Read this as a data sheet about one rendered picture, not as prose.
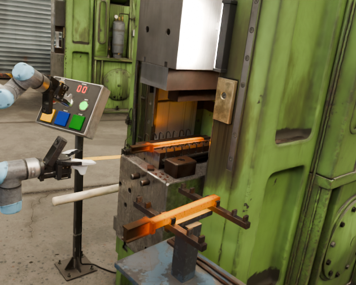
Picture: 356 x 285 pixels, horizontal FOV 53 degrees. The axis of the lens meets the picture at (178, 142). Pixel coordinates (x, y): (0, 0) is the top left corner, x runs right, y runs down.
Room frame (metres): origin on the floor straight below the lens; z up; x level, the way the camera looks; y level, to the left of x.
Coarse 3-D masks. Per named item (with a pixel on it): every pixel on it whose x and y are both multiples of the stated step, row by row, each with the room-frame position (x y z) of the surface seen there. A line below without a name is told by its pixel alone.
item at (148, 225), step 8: (200, 200) 1.10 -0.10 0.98; (208, 200) 1.11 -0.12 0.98; (216, 200) 1.13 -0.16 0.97; (176, 208) 1.03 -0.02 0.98; (184, 208) 1.04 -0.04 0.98; (192, 208) 1.04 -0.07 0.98; (200, 208) 1.07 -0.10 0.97; (160, 216) 0.97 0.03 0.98; (168, 216) 0.97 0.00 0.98; (176, 216) 0.99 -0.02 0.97; (184, 216) 1.02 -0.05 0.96; (128, 224) 0.88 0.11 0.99; (136, 224) 0.89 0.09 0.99; (144, 224) 0.91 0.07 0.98; (152, 224) 0.91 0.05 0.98; (160, 224) 0.94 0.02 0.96; (128, 232) 0.87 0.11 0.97; (136, 232) 0.89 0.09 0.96; (144, 232) 0.91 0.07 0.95; (152, 232) 0.91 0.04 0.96; (128, 240) 0.86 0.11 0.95
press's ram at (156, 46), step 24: (144, 0) 1.66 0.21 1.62; (168, 0) 1.53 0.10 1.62; (192, 0) 1.49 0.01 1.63; (216, 0) 1.58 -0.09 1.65; (144, 24) 1.65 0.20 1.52; (168, 24) 1.52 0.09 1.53; (192, 24) 1.50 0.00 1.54; (216, 24) 1.58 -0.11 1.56; (144, 48) 1.64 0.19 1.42; (168, 48) 1.51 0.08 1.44; (192, 48) 1.51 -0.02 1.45
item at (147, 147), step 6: (192, 138) 1.73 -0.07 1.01; (198, 138) 1.75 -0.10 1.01; (138, 144) 1.53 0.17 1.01; (144, 144) 1.54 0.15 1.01; (150, 144) 1.54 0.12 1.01; (156, 144) 1.57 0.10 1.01; (162, 144) 1.58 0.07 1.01; (168, 144) 1.61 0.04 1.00; (132, 150) 1.49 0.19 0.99; (138, 150) 1.51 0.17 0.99; (144, 150) 1.52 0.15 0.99; (150, 150) 1.53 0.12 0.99
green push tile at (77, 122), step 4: (76, 116) 1.80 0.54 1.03; (80, 116) 1.79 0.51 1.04; (72, 120) 1.79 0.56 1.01; (76, 120) 1.79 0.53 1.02; (80, 120) 1.78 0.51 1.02; (72, 124) 1.78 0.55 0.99; (76, 124) 1.77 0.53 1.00; (80, 124) 1.77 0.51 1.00; (72, 128) 1.77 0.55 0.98; (76, 128) 1.76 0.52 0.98; (80, 128) 1.76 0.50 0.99
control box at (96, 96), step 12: (72, 84) 1.93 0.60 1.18; (84, 84) 1.90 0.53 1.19; (96, 84) 1.88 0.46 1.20; (72, 96) 1.89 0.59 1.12; (84, 96) 1.86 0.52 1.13; (96, 96) 1.84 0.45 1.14; (108, 96) 1.91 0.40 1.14; (60, 108) 1.87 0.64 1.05; (72, 108) 1.85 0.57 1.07; (96, 108) 1.82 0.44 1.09; (36, 120) 1.87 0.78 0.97; (84, 120) 1.78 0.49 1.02; (96, 120) 1.82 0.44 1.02; (72, 132) 1.78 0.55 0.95; (84, 132) 1.74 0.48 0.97
